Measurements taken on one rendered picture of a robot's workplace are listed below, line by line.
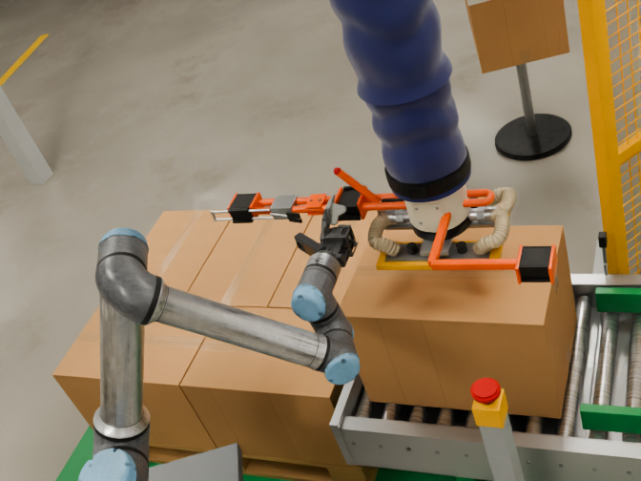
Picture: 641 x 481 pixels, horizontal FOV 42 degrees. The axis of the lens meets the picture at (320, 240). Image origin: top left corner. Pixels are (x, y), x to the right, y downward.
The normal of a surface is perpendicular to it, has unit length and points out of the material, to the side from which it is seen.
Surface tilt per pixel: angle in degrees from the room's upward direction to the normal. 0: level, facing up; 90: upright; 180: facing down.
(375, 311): 0
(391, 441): 90
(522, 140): 0
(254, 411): 90
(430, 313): 0
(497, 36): 90
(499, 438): 90
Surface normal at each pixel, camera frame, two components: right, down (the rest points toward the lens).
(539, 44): -0.03, 0.64
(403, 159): -0.54, 0.50
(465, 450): -0.32, 0.67
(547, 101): -0.29, -0.74
